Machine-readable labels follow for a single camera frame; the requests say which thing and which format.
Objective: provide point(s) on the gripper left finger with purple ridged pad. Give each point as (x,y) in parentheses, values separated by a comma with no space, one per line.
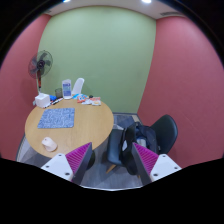
(71,166)

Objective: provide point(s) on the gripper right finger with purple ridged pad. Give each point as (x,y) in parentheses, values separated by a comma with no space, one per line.
(151,166)

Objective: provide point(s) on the blue patterned mouse pad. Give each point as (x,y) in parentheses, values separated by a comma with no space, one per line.
(57,118)

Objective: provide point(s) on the standing electric fan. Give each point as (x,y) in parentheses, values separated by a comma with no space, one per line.
(39,66)

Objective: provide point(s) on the black plastic chair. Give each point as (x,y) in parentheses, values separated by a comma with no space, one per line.
(166,133)

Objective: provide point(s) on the blue packet on table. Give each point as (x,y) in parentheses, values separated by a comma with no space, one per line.
(52,98)

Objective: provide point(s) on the round wooden table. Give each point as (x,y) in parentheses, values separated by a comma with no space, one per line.
(91,124)

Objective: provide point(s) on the dark blue chair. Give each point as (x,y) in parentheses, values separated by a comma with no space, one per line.
(114,149)

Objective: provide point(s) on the white tissue box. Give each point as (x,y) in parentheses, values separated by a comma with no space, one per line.
(42,100)

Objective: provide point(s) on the dark backpack on chair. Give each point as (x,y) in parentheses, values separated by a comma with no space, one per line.
(140,134)

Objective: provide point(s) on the dark mesh pen cup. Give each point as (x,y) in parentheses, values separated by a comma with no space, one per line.
(58,93)

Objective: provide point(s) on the white chair behind table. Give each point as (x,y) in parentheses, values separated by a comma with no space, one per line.
(77,88)

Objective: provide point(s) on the white computer mouse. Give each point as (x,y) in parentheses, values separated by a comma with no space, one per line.
(49,144)

